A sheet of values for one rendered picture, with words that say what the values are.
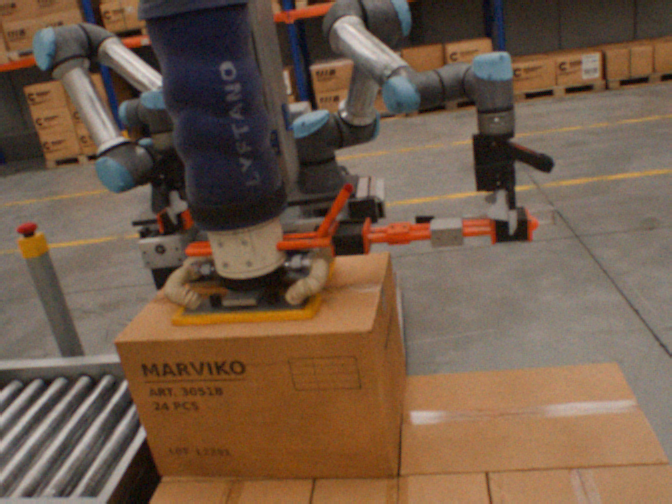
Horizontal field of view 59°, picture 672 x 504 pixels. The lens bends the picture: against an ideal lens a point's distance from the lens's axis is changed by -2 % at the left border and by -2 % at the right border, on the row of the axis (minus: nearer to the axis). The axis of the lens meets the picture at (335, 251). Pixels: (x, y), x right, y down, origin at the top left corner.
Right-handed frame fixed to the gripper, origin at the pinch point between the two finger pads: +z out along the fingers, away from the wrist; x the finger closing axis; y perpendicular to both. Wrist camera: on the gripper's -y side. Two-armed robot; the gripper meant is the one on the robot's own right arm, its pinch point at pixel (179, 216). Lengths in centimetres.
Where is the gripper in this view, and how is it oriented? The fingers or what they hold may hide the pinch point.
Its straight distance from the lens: 179.0
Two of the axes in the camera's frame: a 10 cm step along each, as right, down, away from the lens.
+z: 1.6, 9.2, 3.7
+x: 1.8, -3.9, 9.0
